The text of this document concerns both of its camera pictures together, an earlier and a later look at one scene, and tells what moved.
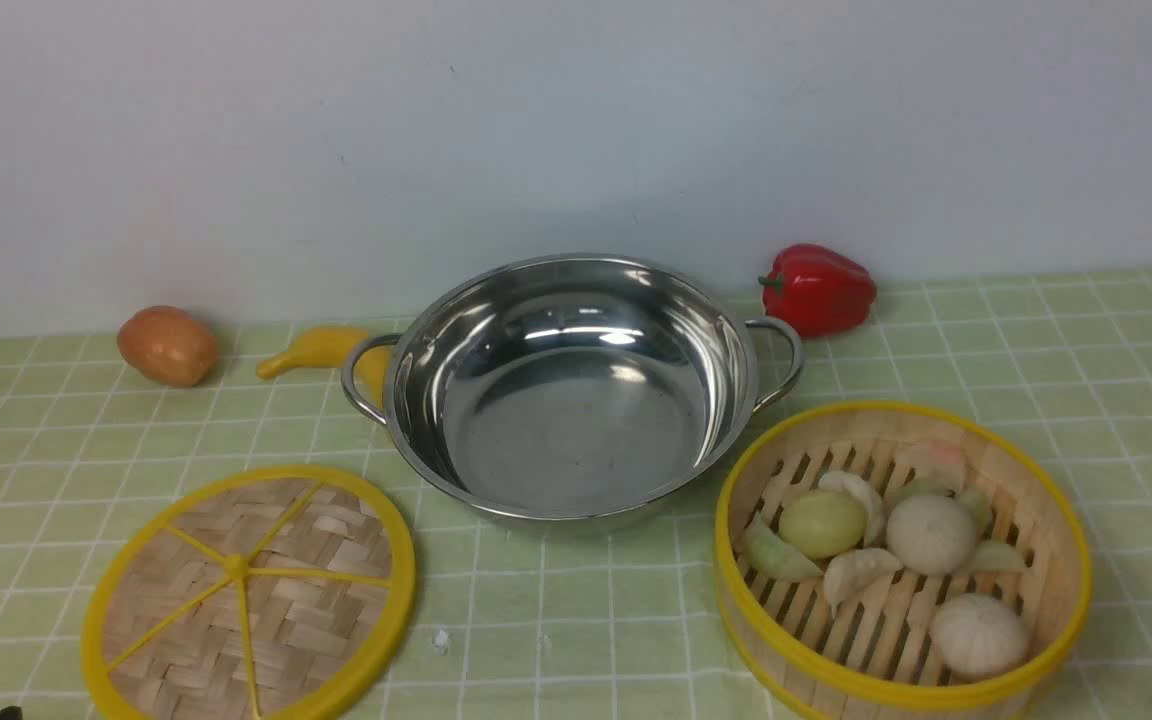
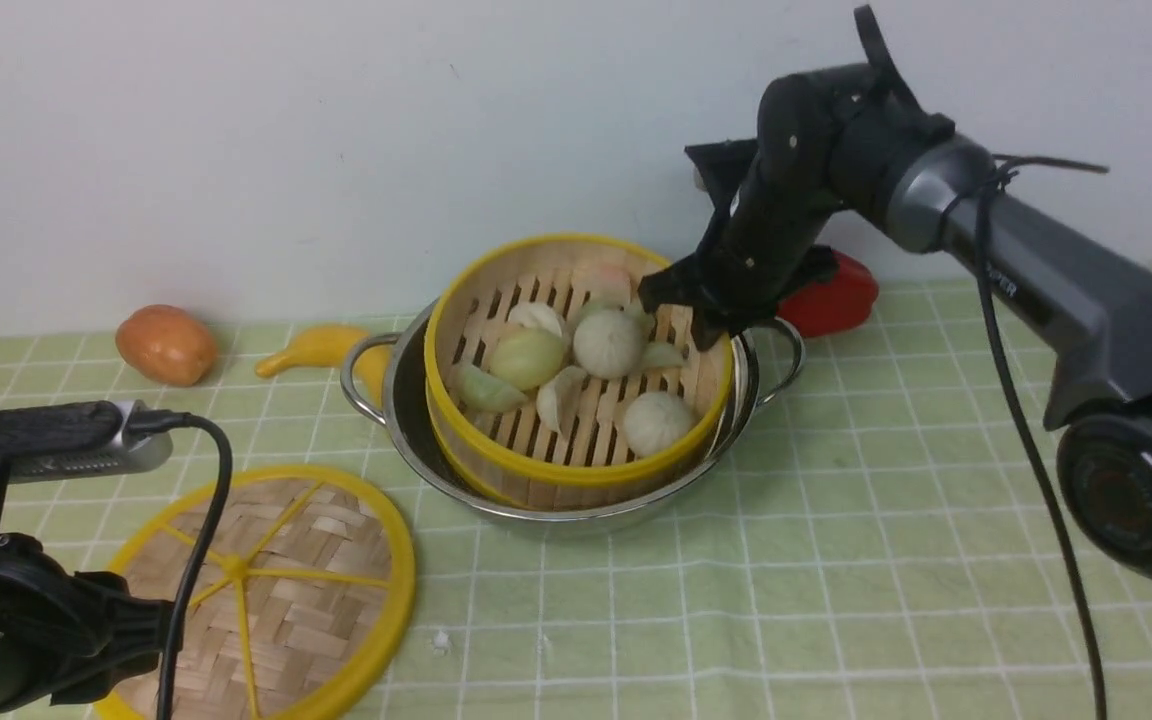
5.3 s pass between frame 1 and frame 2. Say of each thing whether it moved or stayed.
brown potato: stayed
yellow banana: stayed
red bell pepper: stayed
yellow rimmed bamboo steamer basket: moved
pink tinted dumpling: moved
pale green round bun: moved
